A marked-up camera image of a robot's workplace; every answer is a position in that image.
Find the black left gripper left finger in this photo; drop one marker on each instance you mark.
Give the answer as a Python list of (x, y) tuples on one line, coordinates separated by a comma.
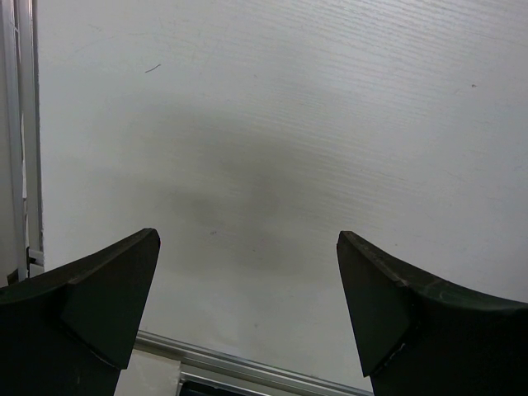
[(71, 331)]

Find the front aluminium frame rail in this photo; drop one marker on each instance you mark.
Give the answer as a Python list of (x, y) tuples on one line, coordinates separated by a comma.
[(218, 371)]

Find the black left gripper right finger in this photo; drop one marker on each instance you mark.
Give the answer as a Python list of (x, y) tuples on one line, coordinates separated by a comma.
[(418, 334)]

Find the aluminium frame rail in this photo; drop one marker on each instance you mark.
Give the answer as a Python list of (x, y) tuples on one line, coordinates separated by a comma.
[(22, 242), (218, 371)]

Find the left aluminium frame rail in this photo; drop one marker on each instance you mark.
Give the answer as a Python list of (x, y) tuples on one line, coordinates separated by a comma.
[(22, 242)]

